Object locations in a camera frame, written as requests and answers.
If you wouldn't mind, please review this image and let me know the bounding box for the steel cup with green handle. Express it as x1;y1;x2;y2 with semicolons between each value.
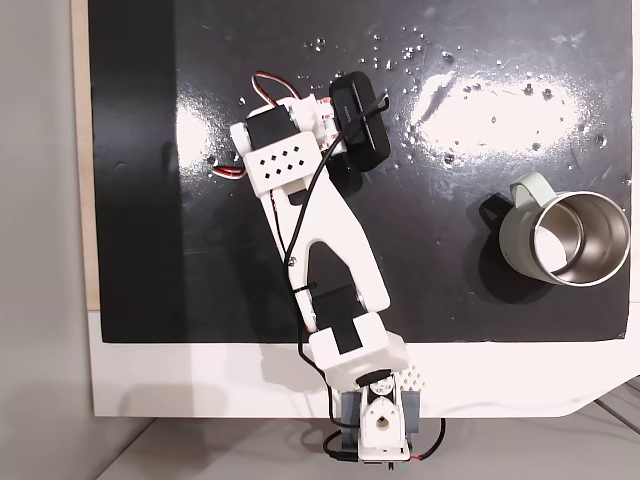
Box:
497;171;632;289

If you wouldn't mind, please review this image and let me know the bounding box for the black power cable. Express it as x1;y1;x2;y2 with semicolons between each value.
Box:
322;428;362;464

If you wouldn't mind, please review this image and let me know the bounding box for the black table mat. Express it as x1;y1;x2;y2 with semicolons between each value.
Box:
87;0;631;346

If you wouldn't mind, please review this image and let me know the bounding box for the black camera cable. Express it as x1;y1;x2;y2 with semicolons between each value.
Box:
284;92;392;426

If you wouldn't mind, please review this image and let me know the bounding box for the wooden board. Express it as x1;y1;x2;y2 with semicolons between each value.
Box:
71;0;97;312

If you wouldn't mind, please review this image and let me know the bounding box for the red white servo cable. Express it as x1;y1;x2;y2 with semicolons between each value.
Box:
211;163;247;181
250;72;302;109

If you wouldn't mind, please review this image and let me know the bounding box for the grey table clamp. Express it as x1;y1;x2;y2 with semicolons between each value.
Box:
338;391;422;437

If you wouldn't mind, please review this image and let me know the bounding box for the red black wire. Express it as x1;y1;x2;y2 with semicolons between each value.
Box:
408;417;447;462

